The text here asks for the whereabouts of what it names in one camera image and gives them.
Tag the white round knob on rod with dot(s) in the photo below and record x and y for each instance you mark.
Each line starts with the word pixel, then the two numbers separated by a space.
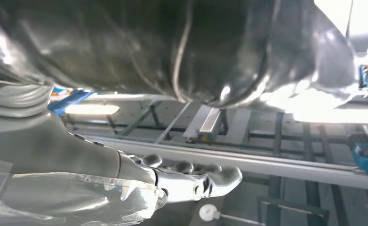
pixel 207 212

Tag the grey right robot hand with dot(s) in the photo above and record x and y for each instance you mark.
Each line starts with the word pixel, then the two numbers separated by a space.
pixel 171 46

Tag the grey rectangular light fixture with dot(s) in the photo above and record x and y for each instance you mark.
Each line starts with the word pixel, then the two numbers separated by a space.
pixel 205 124

